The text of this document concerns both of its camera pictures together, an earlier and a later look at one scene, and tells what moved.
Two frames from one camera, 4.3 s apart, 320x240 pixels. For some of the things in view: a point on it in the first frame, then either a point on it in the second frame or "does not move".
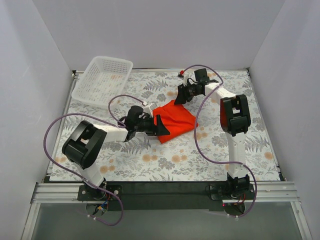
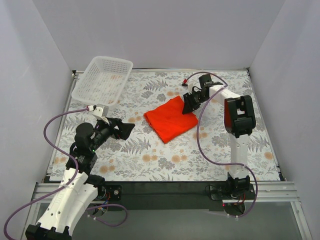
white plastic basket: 104,78 does not move
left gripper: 154,125 to 117,128
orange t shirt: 176,118 does not move
